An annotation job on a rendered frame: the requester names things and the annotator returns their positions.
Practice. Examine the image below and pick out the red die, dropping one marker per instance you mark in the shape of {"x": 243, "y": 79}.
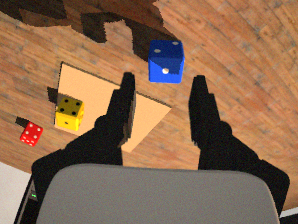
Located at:
{"x": 31, "y": 134}

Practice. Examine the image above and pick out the blue die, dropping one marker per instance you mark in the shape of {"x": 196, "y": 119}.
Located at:
{"x": 165, "y": 61}

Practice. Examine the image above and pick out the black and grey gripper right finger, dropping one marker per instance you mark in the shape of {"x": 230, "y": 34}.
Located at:
{"x": 222, "y": 150}

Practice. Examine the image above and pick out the peach flat mat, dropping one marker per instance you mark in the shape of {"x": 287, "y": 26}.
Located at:
{"x": 95, "y": 92}

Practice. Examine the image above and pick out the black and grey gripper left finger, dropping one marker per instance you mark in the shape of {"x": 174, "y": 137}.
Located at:
{"x": 115, "y": 126}

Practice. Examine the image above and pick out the yellow die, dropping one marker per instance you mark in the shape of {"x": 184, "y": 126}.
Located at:
{"x": 69, "y": 113}

